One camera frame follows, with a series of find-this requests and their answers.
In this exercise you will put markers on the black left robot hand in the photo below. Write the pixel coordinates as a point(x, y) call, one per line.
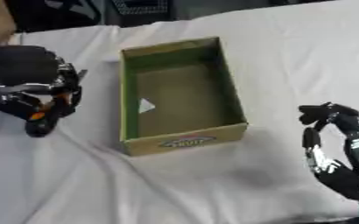
point(19, 65)

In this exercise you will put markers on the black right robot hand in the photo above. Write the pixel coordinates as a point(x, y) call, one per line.
point(347, 178)

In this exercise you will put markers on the small orange object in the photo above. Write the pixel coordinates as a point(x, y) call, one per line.
point(37, 116)

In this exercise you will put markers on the tan cardboard box green inside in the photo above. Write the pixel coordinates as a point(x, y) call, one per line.
point(180, 99)

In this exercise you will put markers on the black chair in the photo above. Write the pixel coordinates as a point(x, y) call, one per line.
point(50, 13)

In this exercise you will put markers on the white triangular paper piece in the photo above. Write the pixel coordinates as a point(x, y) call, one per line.
point(145, 106)

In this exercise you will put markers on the black mesh object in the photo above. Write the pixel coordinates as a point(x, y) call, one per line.
point(139, 8)

